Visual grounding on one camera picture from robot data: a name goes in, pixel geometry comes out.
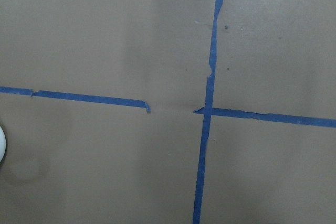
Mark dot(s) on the white smiley face mug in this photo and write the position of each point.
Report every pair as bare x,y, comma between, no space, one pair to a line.
2,144

